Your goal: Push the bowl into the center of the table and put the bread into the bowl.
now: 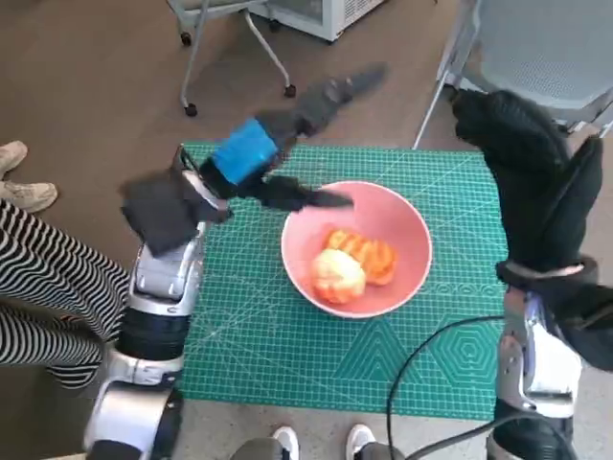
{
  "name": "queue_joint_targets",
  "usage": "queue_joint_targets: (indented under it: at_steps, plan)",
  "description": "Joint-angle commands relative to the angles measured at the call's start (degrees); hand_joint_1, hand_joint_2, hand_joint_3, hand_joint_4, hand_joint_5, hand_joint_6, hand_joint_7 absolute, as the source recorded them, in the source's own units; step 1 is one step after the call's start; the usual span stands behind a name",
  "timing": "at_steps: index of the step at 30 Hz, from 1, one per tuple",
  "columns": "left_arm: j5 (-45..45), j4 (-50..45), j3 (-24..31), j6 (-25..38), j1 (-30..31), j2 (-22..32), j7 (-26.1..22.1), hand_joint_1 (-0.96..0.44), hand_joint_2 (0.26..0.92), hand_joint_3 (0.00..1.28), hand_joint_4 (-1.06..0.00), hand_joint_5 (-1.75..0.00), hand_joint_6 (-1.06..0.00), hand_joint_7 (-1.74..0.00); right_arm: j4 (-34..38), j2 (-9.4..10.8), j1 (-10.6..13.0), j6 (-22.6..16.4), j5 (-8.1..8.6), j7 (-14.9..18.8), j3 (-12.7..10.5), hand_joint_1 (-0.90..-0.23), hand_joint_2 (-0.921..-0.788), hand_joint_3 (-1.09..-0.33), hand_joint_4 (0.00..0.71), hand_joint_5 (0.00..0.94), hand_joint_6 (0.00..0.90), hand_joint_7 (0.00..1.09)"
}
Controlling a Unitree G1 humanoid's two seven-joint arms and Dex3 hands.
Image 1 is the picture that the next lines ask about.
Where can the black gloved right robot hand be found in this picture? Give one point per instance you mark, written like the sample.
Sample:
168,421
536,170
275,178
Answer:
536,191

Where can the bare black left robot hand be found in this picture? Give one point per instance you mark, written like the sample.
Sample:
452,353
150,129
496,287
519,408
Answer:
244,153

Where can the pink bowl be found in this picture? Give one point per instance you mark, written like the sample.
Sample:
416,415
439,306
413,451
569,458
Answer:
402,215

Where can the round toy bread bun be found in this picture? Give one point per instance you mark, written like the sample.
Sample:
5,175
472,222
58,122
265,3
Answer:
337,275

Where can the orange rectangular toy bread loaf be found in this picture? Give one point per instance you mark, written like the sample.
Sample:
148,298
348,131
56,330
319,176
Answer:
380,261

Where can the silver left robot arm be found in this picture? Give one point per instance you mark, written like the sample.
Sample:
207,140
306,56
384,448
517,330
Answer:
163,282

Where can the grey chair with casters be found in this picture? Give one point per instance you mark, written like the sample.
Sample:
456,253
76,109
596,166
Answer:
191,52

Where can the grey mesh seat chair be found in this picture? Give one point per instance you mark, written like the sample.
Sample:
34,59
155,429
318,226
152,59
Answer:
541,52

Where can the white cabinet with grille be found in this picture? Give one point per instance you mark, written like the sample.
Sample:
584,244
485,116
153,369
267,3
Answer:
330,14

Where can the green cutting mat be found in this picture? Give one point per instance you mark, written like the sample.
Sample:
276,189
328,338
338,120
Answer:
287,354

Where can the person's white shoe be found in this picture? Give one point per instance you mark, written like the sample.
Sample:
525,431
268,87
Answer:
10,157
29,196

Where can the white shoe with dark opening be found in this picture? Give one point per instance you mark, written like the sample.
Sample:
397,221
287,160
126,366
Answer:
360,436
287,438

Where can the grey rounded leg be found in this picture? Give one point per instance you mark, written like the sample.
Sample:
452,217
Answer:
383,453
258,450

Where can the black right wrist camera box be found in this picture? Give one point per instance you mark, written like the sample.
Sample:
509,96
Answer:
591,330

